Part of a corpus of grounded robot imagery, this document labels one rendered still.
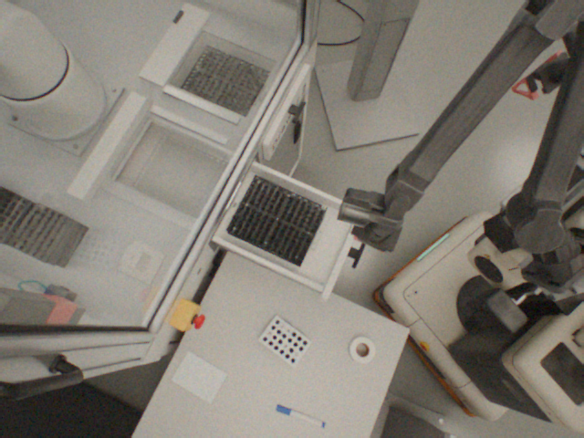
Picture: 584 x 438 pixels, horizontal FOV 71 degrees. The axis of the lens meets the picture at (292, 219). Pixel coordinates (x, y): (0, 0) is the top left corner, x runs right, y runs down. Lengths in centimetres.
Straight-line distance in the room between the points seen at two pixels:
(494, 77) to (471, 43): 202
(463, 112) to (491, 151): 171
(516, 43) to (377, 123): 159
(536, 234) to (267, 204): 64
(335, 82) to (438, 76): 59
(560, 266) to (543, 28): 44
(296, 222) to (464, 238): 95
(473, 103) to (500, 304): 79
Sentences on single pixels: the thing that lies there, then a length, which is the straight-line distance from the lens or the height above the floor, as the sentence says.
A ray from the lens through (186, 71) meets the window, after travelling 65.
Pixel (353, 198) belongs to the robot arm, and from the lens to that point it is 82.
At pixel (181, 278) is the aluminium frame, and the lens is 102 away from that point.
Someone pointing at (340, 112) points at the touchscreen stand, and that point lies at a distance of 225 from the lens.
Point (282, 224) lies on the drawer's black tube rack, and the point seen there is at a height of 90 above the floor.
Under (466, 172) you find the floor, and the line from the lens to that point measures 234.
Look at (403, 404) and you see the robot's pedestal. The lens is 206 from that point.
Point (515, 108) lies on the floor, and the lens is 262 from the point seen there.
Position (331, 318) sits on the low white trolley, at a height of 76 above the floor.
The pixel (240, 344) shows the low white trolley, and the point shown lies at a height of 76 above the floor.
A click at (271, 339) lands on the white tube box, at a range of 118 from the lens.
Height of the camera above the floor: 198
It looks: 75 degrees down
